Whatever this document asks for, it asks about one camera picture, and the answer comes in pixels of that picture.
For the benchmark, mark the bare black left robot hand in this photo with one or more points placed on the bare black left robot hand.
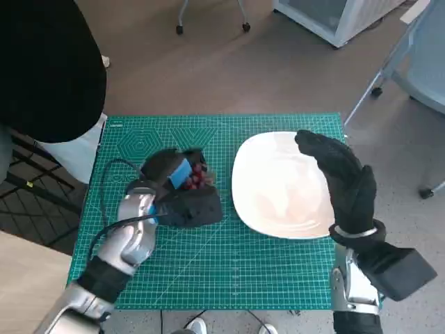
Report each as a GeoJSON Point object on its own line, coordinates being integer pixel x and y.
{"type": "Point", "coordinates": [163, 168]}

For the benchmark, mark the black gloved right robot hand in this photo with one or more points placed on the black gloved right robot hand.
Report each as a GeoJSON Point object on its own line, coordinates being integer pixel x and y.
{"type": "Point", "coordinates": [351, 184]}

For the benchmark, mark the red toy grape bunch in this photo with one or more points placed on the red toy grape bunch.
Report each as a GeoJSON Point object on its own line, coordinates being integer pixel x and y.
{"type": "Point", "coordinates": [196, 179]}

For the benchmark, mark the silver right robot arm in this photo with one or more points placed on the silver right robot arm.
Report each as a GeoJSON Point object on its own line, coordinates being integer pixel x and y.
{"type": "Point", "coordinates": [358, 295]}

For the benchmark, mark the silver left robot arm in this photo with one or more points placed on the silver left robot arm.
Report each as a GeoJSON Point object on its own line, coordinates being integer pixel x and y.
{"type": "Point", "coordinates": [132, 240]}

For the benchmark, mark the white plate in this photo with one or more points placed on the white plate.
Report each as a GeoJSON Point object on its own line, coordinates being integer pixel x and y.
{"type": "Point", "coordinates": [274, 181]}

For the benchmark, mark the person's leg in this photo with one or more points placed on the person's leg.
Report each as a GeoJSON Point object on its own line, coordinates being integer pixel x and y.
{"type": "Point", "coordinates": [78, 156]}

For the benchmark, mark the green cutting mat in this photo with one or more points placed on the green cutting mat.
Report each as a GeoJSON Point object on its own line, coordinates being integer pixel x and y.
{"type": "Point", "coordinates": [226, 264]}

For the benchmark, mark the person's foot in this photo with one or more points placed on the person's foot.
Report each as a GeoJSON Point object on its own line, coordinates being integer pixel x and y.
{"type": "Point", "coordinates": [106, 62]}

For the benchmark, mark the light blue mesh chair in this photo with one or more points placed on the light blue mesh chair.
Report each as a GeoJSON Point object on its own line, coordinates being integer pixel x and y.
{"type": "Point", "coordinates": [427, 69]}

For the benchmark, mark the person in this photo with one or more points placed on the person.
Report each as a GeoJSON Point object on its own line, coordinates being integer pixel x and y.
{"type": "Point", "coordinates": [41, 69]}

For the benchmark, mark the white shoe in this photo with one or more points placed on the white shoe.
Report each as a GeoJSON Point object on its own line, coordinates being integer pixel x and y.
{"type": "Point", "coordinates": [196, 326]}
{"type": "Point", "coordinates": [267, 330]}

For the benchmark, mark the rolling chair base with casters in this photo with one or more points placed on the rolling chair base with casters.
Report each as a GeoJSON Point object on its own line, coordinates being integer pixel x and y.
{"type": "Point", "coordinates": [246, 27]}

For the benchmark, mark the white glass-door cabinet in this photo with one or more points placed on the white glass-door cabinet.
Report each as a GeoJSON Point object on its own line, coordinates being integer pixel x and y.
{"type": "Point", "coordinates": [347, 19]}

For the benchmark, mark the beige wooden board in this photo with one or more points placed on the beige wooden board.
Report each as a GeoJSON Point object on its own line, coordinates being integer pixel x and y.
{"type": "Point", "coordinates": [28, 285]}

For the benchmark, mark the white paper sheet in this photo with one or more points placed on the white paper sheet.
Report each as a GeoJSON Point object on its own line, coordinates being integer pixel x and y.
{"type": "Point", "coordinates": [417, 12]}

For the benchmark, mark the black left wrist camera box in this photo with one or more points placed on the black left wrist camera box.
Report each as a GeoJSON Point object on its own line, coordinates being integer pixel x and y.
{"type": "Point", "coordinates": [198, 208]}

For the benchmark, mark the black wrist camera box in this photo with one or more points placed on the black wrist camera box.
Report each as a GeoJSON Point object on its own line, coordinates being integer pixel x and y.
{"type": "Point", "coordinates": [198, 208]}
{"type": "Point", "coordinates": [403, 271]}

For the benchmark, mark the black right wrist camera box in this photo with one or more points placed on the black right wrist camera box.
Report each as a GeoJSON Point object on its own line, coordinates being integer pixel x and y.
{"type": "Point", "coordinates": [403, 271]}

